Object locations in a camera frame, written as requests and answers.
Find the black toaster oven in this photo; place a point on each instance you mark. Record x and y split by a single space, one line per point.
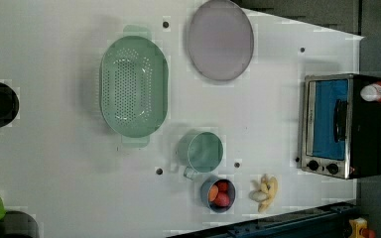
341 132

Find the green metal mug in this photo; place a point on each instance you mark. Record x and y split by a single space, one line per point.
200 152

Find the green perforated colander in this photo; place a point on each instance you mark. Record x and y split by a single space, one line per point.
134 83

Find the red fruit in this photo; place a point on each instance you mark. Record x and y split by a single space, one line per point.
222 186
222 200

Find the orange fruit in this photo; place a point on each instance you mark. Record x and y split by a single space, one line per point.
213 192

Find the small blue bowl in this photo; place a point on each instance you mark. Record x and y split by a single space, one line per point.
204 190

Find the peeled banana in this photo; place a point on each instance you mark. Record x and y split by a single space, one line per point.
264 192

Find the dark blue table frame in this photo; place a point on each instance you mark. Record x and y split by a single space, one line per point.
328 221

